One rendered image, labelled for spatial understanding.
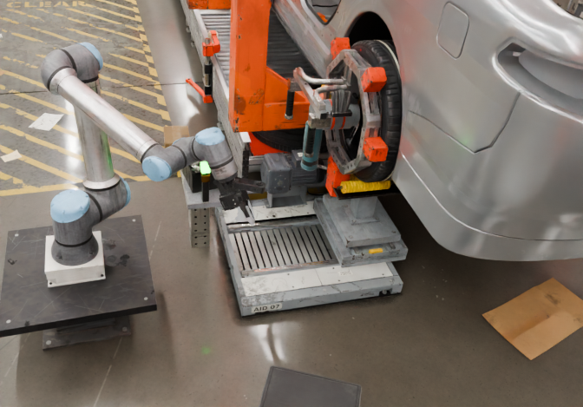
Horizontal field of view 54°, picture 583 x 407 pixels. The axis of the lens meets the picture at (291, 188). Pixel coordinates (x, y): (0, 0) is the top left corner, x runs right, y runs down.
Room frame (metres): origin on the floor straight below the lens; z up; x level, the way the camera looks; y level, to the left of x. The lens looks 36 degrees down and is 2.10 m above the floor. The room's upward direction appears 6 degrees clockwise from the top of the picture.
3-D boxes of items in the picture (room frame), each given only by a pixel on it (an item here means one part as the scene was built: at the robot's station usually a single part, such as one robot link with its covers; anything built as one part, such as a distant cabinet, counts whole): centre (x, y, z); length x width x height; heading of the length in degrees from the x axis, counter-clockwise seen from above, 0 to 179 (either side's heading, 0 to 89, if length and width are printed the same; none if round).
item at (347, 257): (2.42, -0.39, 0.13); 0.50 x 0.36 x 0.10; 19
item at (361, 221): (2.42, -0.39, 0.32); 0.40 x 0.30 x 0.28; 19
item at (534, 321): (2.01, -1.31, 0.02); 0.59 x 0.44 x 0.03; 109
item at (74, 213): (1.76, 0.88, 0.57); 0.17 x 0.15 x 0.18; 151
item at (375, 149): (2.07, -0.33, 0.85); 0.09 x 0.08 x 0.07; 19
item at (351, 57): (2.37, -0.23, 0.85); 0.54 x 0.07 x 0.54; 19
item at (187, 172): (2.27, 0.45, 0.51); 0.20 x 0.14 x 0.13; 28
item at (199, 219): (2.32, 0.47, 0.21); 0.10 x 0.10 x 0.42; 19
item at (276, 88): (2.84, -0.03, 0.69); 0.52 x 0.17 x 0.35; 109
